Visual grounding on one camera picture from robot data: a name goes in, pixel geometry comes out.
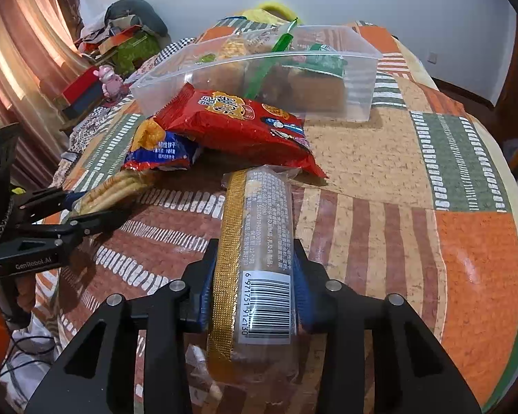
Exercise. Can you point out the white wall socket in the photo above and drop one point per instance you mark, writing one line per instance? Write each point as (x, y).
(432, 57)

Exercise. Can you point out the pile of clothes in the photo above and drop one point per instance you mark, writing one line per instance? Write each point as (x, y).
(97, 32)

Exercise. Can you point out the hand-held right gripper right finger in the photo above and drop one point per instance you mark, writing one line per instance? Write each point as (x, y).
(304, 293)

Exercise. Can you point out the patchwork striped blanket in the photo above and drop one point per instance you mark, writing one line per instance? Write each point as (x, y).
(393, 181)

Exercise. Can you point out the clear round biscuit sleeve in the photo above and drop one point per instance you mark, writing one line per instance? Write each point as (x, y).
(112, 189)

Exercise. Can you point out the brown wooden door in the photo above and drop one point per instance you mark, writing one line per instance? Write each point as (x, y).
(511, 73)

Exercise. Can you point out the pink plush toy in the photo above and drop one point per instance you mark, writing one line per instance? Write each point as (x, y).
(108, 80)

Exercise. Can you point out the red box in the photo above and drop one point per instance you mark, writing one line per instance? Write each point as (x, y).
(84, 86)

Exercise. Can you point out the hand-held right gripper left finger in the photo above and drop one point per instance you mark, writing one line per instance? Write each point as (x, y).
(205, 289)

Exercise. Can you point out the red chip packet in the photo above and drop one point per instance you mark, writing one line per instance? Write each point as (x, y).
(233, 129)

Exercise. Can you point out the orange striped curtain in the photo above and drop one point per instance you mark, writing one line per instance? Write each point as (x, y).
(26, 43)

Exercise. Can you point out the long gold-striped biscuit packet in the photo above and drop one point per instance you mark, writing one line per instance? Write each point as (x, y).
(263, 224)

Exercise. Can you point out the clear fried snack packet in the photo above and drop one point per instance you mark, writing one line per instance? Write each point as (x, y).
(224, 77)

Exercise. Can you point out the yellow cracker packet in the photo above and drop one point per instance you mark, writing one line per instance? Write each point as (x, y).
(237, 47)

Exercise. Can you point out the dark blue box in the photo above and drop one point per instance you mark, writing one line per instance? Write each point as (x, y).
(84, 105)

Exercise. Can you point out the green bread packet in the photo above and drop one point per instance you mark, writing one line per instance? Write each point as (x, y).
(326, 62)

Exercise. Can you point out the green bag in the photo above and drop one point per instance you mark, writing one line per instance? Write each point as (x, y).
(136, 49)

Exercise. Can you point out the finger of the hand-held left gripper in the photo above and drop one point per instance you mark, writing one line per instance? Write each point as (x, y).
(47, 202)
(90, 224)

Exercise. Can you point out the green strip packet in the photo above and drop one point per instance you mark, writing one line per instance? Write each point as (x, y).
(280, 43)

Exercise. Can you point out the blue chip packet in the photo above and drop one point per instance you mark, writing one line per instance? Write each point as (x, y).
(159, 146)

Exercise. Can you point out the yellow pillow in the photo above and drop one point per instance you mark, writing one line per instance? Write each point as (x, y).
(272, 11)

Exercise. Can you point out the clear plastic container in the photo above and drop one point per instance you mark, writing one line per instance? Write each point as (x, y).
(358, 82)

